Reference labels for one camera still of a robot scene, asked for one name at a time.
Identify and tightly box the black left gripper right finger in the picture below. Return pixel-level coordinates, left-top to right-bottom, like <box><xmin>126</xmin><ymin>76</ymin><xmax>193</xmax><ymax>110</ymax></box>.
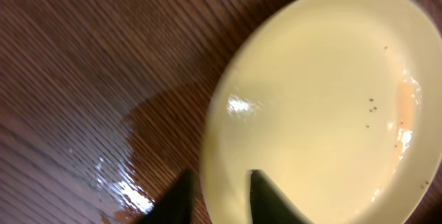
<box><xmin>249</xmin><ymin>169</ymin><xmax>307</xmax><ymax>224</ymax></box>

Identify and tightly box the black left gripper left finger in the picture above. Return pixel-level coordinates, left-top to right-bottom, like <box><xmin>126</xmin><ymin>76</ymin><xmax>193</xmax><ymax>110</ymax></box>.
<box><xmin>137</xmin><ymin>170</ymin><xmax>196</xmax><ymax>224</ymax></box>

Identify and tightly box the yellow plate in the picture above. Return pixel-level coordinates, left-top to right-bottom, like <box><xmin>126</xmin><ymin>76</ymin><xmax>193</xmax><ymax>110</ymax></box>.
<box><xmin>200</xmin><ymin>0</ymin><xmax>441</xmax><ymax>223</ymax></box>

